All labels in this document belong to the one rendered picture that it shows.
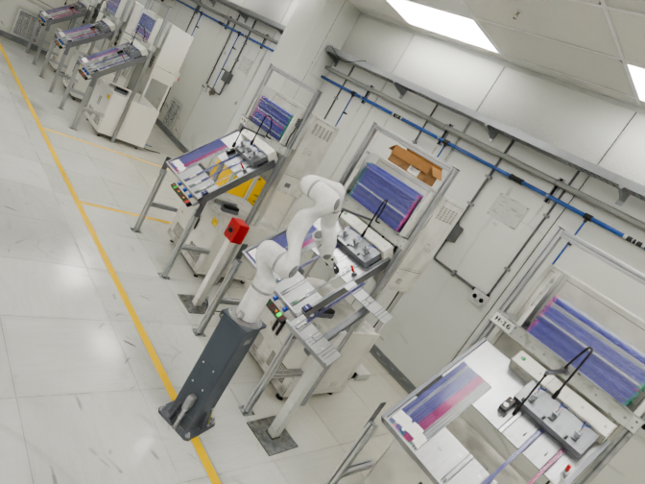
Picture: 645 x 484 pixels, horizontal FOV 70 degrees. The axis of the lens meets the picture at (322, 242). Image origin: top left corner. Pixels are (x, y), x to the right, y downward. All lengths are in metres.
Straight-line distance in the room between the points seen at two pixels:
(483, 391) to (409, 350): 2.13
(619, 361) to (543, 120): 2.52
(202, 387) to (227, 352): 0.25
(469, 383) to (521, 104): 2.81
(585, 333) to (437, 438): 0.83
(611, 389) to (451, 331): 2.11
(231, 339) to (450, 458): 1.16
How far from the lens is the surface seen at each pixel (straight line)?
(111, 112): 6.81
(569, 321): 2.46
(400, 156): 3.46
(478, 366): 2.55
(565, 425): 2.43
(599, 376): 2.45
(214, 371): 2.50
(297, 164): 4.04
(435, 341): 4.40
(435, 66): 5.17
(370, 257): 2.88
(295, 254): 2.22
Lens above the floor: 1.80
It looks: 14 degrees down
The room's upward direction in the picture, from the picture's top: 31 degrees clockwise
